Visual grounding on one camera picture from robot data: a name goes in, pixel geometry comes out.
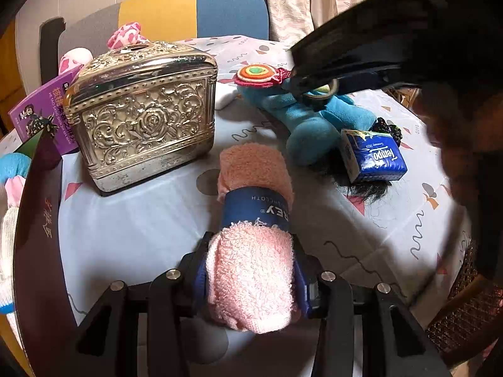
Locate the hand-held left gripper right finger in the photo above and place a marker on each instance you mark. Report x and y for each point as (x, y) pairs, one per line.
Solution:
(304, 294)

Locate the silver ornate tissue box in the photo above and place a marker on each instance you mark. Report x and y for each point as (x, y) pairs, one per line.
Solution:
(145, 121)

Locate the white sock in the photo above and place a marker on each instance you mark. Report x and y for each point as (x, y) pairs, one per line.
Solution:
(7, 251)

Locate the orange wooden wardrobe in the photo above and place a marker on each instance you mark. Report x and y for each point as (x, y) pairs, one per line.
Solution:
(10, 70)

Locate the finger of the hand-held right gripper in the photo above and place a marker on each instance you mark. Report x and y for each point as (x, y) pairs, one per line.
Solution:
(353, 39)
(365, 78)

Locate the blue tissue packet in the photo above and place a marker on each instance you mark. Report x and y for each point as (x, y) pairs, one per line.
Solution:
(375, 157)

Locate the person's right forearm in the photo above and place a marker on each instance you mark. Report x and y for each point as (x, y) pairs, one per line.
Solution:
(471, 165)

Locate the pink patterned curtain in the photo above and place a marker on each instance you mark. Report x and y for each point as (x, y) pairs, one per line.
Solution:
(294, 0)

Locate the gold mirrored tray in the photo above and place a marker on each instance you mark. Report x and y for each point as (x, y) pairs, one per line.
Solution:
(39, 263)

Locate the pink towel blue band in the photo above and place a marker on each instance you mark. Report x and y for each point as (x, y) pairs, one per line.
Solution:
(251, 282)

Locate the black beaded hairpiece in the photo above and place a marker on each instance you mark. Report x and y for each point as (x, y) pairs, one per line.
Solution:
(387, 131)

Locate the purple cardboard box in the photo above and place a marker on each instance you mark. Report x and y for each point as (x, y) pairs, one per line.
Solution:
(43, 114)

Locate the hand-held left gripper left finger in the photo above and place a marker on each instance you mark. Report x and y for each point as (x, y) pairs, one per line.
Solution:
(201, 282)

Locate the brown wicker chair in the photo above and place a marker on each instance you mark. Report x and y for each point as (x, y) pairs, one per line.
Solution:
(471, 306)

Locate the pink spotted plush toy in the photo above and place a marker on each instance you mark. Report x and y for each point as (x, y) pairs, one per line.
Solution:
(125, 35)

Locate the rainbow felt lollipop toy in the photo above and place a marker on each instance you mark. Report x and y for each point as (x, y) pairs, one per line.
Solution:
(255, 75)

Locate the grey yellow blue chair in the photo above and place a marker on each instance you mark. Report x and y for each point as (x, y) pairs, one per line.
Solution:
(157, 11)

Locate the small blue pink plush toy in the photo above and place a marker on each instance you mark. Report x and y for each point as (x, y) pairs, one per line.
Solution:
(11, 167)

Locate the large blue plush toy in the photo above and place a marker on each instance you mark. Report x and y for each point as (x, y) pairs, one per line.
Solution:
(310, 129)

